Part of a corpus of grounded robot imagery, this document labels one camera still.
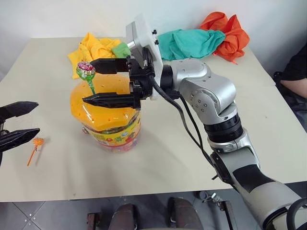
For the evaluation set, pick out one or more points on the silver metal clamp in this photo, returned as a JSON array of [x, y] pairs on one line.
[[212, 198]]

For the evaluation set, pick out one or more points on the person in black clothes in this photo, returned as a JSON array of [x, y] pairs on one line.
[[296, 69]]

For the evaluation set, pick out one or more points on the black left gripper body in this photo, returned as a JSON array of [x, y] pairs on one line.
[[3, 128]]

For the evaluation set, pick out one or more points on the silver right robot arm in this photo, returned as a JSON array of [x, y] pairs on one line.
[[216, 91]]

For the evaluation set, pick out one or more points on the rusty metal frame bar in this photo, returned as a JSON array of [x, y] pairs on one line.
[[226, 214], [92, 221]]

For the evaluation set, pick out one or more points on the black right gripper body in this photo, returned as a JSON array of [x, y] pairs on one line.
[[140, 86]]

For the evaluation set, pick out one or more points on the orange cloth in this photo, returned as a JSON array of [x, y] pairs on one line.
[[230, 36]]

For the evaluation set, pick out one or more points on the yellow cloth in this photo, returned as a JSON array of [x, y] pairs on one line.
[[93, 49]]

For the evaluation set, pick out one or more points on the light green cloth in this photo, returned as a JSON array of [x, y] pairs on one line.
[[121, 50]]

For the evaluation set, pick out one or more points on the dark brown rounded shape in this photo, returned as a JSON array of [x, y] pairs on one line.
[[183, 213], [126, 216]]

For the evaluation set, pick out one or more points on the orange jar lid with holes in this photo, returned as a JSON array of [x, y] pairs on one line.
[[105, 117]]

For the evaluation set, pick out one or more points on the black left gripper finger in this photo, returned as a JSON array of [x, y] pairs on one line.
[[16, 140], [16, 109]]

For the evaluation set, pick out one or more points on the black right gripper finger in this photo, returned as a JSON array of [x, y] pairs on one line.
[[108, 100], [110, 65]]

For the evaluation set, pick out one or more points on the clear plastic jar colourful label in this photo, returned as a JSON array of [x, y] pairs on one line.
[[115, 140]]

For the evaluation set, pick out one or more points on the orange stick lollipop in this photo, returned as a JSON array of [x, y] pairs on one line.
[[38, 141]]

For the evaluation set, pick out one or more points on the teal cloth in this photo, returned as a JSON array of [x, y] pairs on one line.
[[189, 44]]

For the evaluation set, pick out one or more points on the green stick lollipop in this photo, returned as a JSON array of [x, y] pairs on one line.
[[85, 70]]

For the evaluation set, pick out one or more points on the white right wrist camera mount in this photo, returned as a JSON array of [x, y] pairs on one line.
[[146, 36]]

